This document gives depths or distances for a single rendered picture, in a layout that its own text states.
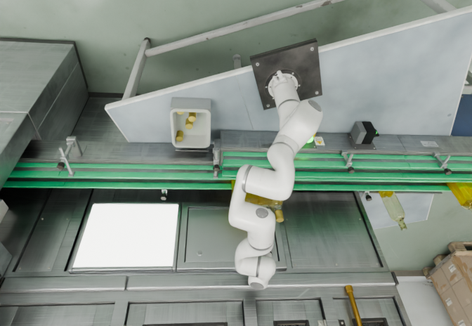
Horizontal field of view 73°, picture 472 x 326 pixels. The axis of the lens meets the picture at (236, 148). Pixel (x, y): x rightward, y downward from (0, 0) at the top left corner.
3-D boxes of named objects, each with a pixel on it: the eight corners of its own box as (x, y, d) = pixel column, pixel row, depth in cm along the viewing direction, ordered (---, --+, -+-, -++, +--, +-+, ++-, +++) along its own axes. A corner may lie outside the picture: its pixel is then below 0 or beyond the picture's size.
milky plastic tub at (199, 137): (174, 135, 155) (172, 147, 149) (171, 97, 140) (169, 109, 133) (210, 135, 157) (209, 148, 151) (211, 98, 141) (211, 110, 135)
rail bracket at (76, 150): (77, 147, 154) (62, 184, 138) (67, 121, 142) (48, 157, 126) (88, 147, 154) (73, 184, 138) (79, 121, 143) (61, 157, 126)
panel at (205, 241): (92, 204, 154) (69, 273, 130) (90, 201, 152) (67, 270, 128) (275, 205, 162) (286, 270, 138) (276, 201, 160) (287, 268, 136)
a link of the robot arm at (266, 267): (246, 268, 109) (274, 273, 107) (252, 242, 117) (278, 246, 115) (246, 289, 118) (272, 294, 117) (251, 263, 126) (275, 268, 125)
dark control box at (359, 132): (349, 132, 160) (355, 144, 154) (355, 120, 155) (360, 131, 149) (365, 133, 161) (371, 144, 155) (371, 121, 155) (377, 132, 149)
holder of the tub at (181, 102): (175, 142, 159) (173, 153, 154) (172, 96, 140) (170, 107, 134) (209, 142, 161) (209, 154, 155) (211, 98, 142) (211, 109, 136)
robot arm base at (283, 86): (260, 76, 131) (265, 98, 121) (289, 62, 128) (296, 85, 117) (274, 102, 142) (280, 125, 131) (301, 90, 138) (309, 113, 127)
